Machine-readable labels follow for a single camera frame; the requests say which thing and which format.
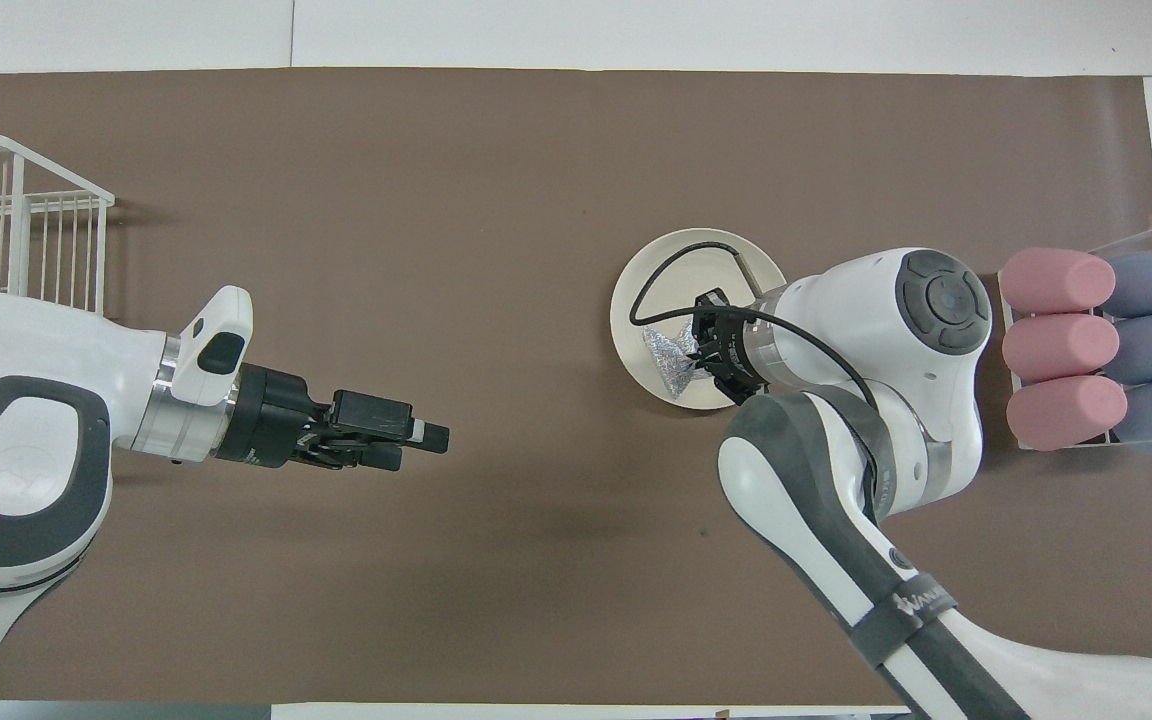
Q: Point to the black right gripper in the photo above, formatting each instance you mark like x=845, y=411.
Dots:
x=741, y=350

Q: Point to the silver foil ball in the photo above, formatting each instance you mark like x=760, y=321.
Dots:
x=671, y=360

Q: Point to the cream round plate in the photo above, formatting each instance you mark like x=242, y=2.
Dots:
x=656, y=280

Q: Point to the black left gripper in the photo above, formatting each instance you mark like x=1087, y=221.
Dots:
x=271, y=420

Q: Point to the brown table mat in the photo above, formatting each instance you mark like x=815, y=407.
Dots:
x=496, y=580

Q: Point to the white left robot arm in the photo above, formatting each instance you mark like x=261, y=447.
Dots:
x=26, y=420

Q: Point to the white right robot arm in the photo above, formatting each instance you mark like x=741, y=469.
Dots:
x=836, y=480

